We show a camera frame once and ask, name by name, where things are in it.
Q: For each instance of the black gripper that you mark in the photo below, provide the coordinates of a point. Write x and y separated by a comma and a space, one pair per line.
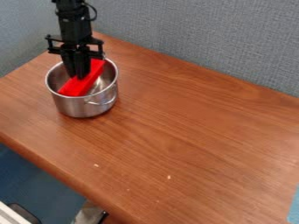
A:
89, 48

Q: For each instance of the red rectangular block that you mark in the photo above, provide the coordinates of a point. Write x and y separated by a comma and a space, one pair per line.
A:
77, 87

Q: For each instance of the metal pot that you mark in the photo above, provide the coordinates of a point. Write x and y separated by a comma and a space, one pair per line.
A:
100, 99

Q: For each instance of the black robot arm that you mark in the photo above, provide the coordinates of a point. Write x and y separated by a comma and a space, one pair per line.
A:
76, 14

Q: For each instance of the metal table leg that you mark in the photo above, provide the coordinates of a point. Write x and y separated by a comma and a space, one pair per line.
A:
90, 214

